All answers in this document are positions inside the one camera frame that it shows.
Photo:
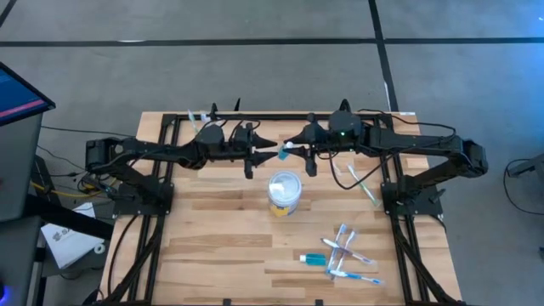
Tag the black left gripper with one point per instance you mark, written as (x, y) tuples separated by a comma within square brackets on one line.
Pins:
[(242, 142)]

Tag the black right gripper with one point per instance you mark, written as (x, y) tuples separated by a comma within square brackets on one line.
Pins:
[(319, 140)]

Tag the teal mouthwash bottle white cap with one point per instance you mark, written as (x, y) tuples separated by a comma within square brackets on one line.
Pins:
[(283, 154), (316, 259)]

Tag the orange toothbrush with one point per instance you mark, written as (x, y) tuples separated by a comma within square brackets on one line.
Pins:
[(336, 166)]

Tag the blue toothbrush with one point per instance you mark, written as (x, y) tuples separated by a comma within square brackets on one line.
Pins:
[(341, 233), (355, 277), (208, 118)]

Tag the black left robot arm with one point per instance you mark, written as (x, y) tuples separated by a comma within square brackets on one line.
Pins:
[(157, 149)]

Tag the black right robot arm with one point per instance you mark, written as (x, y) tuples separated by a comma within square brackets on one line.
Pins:
[(408, 142)]

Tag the white tape roll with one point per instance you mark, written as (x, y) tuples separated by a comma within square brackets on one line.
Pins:
[(97, 251)]

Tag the black stand beam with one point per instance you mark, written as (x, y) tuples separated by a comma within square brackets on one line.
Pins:
[(64, 217)]

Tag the white printed booklet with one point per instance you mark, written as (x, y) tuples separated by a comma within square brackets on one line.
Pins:
[(68, 246)]

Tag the grey stand leg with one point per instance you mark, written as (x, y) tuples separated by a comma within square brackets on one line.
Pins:
[(533, 163)]

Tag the grey cabinet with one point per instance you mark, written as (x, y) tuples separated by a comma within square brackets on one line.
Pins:
[(17, 170)]

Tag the monitor with blue screen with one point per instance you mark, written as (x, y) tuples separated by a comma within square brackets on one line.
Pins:
[(17, 93)]

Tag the dark grey box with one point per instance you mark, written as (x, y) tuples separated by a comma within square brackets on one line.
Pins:
[(17, 255)]

